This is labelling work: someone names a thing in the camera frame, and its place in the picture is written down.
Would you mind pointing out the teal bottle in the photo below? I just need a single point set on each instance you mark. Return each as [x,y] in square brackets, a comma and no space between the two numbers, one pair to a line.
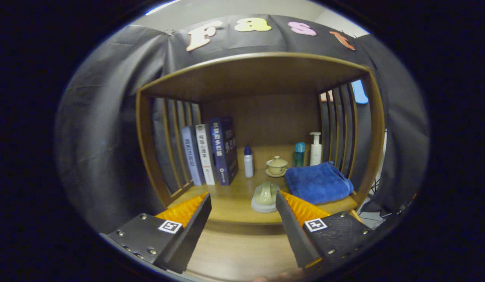
[299,154]

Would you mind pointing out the white pump bottle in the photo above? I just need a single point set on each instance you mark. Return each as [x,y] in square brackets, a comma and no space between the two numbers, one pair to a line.
[315,152]

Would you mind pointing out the black backdrop cloth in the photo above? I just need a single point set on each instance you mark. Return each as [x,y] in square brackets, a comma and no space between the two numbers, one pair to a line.
[109,117]

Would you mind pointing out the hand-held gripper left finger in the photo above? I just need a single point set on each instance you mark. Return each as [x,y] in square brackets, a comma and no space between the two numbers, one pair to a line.
[189,235]

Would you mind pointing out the wooden cabinet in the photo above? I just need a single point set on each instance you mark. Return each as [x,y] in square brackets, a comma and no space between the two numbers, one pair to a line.
[258,78]

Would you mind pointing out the wooden countertop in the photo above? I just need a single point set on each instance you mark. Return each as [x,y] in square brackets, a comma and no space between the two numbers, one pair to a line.
[230,203]

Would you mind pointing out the wooden drawer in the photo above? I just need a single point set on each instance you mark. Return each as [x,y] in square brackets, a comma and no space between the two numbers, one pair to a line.
[242,250]

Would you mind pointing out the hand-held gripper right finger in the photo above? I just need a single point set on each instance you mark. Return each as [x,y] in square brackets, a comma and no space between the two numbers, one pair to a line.
[293,231]

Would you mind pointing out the blue folded towel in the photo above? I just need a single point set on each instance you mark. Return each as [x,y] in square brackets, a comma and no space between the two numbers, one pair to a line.
[318,182]

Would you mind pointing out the light blue book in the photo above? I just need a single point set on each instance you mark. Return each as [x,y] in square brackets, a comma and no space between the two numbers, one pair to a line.
[192,156]

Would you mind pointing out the pale green ceramic ornament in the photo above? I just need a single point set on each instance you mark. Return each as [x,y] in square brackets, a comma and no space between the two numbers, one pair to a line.
[265,196]

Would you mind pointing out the white bottle blue cap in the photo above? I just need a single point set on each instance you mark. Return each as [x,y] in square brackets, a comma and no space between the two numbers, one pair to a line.
[248,164]

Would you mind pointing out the white book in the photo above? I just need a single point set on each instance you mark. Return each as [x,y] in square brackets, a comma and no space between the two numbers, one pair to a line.
[205,154]

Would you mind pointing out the dark blue book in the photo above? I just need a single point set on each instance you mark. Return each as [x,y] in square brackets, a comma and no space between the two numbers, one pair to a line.
[222,152]

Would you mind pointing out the beige lidded teacup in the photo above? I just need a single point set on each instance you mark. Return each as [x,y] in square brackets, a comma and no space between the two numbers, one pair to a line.
[276,166]

